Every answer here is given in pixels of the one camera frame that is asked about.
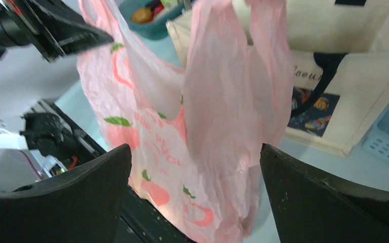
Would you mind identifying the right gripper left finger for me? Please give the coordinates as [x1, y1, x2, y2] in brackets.
[0, 144, 132, 242]

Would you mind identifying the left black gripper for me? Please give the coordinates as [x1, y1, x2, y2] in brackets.
[0, 1, 113, 62]

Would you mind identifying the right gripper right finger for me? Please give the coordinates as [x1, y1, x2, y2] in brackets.
[260, 144, 389, 242]

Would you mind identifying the pink plastic grocery bag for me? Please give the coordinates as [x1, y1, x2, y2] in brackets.
[77, 1, 294, 242]

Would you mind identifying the beige canvas tote bag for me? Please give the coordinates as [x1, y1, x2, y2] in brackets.
[166, 1, 389, 156]

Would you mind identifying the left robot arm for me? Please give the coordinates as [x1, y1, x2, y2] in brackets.
[0, 1, 112, 177]

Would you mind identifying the brown potato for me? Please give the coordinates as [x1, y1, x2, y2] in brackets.
[131, 8, 153, 24]

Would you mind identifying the teal plastic vegetable basket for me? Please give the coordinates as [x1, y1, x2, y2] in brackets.
[118, 1, 185, 40]

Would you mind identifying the red chili pepper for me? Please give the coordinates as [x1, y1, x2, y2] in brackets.
[145, 0, 164, 17]

